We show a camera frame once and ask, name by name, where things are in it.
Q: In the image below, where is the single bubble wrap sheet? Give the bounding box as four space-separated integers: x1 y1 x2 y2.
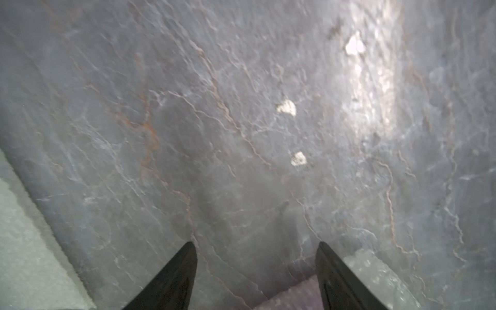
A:
256 249 422 309

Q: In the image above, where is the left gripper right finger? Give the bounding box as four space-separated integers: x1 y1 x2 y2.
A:
315 242 387 310

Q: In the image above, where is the bubble wrap sheet stack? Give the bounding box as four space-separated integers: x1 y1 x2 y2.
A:
1 155 96 309

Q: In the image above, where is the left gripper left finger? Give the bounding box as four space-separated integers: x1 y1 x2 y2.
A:
123 242 198 310

